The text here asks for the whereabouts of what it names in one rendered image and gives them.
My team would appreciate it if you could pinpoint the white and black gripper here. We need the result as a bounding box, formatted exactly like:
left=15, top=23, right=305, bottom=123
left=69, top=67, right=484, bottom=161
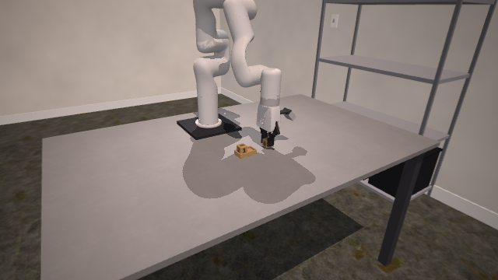
left=257, top=103, right=280, bottom=147

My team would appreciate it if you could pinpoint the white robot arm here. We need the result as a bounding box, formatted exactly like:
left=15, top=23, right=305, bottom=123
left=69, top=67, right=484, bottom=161
left=193, top=0, right=282, bottom=128

